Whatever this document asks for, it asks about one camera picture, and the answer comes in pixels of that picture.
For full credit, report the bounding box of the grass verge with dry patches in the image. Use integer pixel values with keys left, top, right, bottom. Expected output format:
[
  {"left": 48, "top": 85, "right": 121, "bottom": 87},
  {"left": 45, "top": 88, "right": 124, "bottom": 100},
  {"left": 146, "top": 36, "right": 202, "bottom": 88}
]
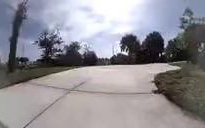
[{"left": 153, "top": 60, "right": 205, "bottom": 125}]

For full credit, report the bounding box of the flat grass verge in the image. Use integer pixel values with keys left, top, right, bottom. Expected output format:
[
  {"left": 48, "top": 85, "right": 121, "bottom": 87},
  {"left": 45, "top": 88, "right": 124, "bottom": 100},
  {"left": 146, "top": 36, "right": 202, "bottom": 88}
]
[{"left": 0, "top": 65, "right": 81, "bottom": 93}]

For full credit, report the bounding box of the thin branchy tree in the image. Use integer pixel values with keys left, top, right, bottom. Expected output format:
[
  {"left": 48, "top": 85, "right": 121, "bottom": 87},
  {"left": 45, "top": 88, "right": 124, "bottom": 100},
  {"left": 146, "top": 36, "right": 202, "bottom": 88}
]
[{"left": 32, "top": 29, "right": 64, "bottom": 66}]

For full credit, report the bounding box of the row of dark trees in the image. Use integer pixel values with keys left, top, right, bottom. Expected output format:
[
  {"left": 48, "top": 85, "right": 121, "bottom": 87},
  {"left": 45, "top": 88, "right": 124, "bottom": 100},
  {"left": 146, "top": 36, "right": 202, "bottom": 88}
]
[{"left": 53, "top": 31, "right": 188, "bottom": 66}]

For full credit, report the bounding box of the pale concrete path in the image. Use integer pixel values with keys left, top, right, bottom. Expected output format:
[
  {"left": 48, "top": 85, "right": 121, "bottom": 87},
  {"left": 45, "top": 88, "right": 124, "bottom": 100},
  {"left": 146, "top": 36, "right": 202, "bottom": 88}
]
[{"left": 0, "top": 62, "right": 205, "bottom": 128}]

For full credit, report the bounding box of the tall bare tree trunk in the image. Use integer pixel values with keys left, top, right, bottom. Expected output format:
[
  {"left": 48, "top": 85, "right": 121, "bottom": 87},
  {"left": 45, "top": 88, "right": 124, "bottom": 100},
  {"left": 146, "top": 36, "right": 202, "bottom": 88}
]
[{"left": 7, "top": 0, "right": 30, "bottom": 74}]

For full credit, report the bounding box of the large leafy tree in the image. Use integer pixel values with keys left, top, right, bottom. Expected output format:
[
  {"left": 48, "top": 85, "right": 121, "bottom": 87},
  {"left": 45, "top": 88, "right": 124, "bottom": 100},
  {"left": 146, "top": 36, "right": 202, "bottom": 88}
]
[{"left": 179, "top": 7, "right": 205, "bottom": 65}]

